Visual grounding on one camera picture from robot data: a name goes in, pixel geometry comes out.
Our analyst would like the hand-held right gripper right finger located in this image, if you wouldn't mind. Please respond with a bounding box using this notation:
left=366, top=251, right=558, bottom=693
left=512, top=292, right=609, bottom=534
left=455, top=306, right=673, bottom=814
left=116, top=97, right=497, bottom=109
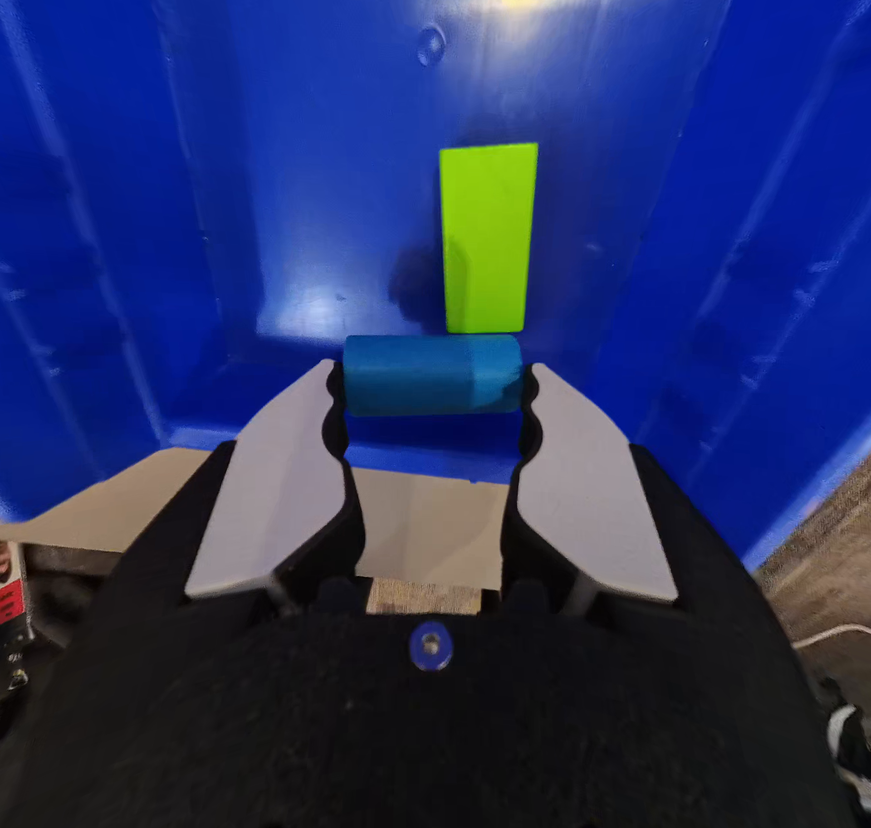
left=501, top=362, right=679, bottom=606

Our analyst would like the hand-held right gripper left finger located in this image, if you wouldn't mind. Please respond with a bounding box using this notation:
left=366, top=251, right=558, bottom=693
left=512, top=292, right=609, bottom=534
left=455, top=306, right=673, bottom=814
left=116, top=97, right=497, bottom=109
left=184, top=360, right=366, bottom=602

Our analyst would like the blue wooden cylinder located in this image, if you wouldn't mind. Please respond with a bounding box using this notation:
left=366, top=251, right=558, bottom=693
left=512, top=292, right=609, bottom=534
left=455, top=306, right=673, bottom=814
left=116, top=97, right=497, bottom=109
left=342, top=333, right=526, bottom=418

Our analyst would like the long green wooden block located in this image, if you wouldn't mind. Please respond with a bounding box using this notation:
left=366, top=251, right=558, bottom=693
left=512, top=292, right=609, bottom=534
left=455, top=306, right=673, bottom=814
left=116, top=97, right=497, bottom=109
left=439, top=143, right=540, bottom=335

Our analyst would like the blue plastic bin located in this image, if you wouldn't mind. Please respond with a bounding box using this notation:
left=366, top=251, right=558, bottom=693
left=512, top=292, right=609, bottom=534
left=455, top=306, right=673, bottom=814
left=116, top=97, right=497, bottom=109
left=0, top=0, right=871, bottom=573

